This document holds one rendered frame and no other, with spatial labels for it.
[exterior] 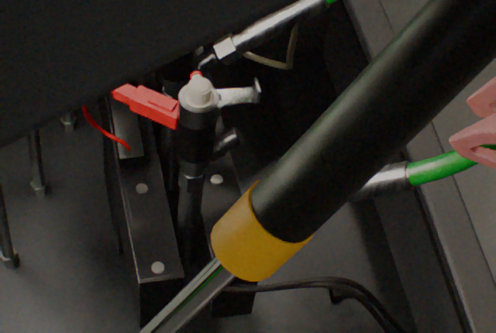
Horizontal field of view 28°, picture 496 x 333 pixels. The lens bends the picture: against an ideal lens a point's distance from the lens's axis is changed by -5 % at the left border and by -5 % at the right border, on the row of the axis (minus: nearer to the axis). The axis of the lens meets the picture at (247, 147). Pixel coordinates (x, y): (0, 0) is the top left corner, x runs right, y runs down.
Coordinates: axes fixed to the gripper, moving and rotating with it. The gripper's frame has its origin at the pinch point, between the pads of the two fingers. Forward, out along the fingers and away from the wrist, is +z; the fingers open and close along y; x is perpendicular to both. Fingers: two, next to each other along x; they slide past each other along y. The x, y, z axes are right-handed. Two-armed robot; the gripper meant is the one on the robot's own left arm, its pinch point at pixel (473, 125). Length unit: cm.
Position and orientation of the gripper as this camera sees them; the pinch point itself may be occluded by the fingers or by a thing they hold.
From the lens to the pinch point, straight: 58.8
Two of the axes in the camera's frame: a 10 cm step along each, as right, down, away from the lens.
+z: -6.1, 0.5, 7.9
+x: 6.4, 6.2, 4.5
